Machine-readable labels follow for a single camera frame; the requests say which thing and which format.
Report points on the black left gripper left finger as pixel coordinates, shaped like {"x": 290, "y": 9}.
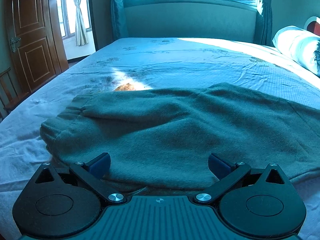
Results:
{"x": 90, "y": 175}

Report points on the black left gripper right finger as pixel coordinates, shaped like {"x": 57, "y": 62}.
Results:
{"x": 228, "y": 174}

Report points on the dark green fleece pants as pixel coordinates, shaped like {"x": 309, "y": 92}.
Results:
{"x": 160, "y": 139}

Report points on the wooden chair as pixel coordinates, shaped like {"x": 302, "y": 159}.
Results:
{"x": 10, "y": 97}

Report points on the light blue floral bed sheet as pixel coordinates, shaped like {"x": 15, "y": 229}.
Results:
{"x": 145, "y": 63}

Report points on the brown wooden panel door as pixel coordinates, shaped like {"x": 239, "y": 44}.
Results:
{"x": 40, "y": 54}

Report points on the white sheer curtain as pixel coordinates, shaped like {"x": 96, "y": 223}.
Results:
{"x": 80, "y": 30}

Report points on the dark teal right curtain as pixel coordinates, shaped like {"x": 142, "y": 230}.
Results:
{"x": 263, "y": 24}

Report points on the dark teal curtain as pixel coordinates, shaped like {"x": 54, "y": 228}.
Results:
{"x": 263, "y": 24}
{"x": 118, "y": 19}

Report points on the rolled white blue quilt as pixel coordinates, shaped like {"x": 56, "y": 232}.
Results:
{"x": 299, "y": 45}

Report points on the red white headboard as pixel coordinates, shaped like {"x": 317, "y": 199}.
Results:
{"x": 312, "y": 25}

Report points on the dark teal left curtain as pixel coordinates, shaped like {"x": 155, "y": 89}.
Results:
{"x": 118, "y": 19}

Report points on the brass door handle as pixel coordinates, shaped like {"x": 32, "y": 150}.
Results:
{"x": 13, "y": 42}

